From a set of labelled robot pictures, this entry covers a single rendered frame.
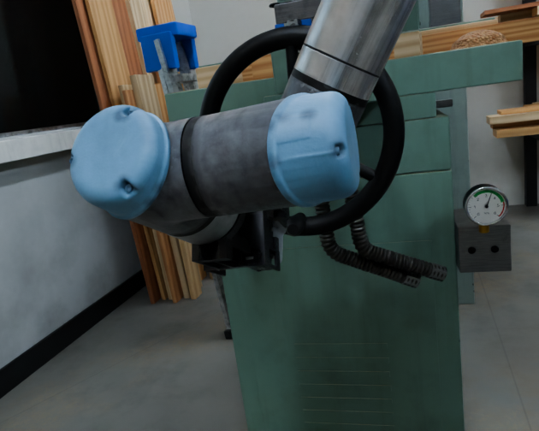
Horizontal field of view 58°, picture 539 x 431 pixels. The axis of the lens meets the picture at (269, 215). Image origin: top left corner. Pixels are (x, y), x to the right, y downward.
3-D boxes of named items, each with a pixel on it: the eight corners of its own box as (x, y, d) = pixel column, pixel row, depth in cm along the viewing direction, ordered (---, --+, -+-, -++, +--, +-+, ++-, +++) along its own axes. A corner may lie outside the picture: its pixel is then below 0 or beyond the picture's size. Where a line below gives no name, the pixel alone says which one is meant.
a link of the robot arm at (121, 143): (164, 197, 30) (52, 215, 32) (234, 233, 40) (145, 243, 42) (166, 83, 32) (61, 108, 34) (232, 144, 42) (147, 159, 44)
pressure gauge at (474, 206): (465, 239, 76) (464, 188, 74) (462, 231, 80) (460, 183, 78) (509, 236, 75) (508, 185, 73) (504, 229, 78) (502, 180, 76)
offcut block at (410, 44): (394, 59, 79) (393, 35, 78) (398, 59, 83) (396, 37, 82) (420, 55, 77) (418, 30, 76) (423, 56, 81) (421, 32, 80)
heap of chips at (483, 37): (454, 50, 77) (453, 31, 76) (446, 54, 88) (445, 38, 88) (513, 41, 75) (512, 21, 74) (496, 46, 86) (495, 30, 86)
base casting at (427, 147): (204, 192, 92) (196, 144, 90) (273, 151, 146) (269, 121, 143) (454, 169, 80) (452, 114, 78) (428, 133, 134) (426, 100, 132)
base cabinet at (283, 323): (256, 501, 108) (202, 193, 91) (300, 361, 162) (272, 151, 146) (470, 519, 96) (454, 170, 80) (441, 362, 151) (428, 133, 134)
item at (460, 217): (459, 274, 81) (458, 227, 79) (451, 250, 92) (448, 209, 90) (514, 271, 78) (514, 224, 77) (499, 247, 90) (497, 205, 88)
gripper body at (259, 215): (223, 276, 57) (171, 262, 46) (222, 207, 59) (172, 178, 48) (285, 271, 55) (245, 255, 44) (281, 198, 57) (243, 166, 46)
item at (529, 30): (243, 85, 100) (240, 65, 99) (245, 85, 102) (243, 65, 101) (560, 37, 85) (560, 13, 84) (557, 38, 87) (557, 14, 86)
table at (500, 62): (144, 132, 81) (136, 95, 80) (207, 119, 110) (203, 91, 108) (544, 79, 65) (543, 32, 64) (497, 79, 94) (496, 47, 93)
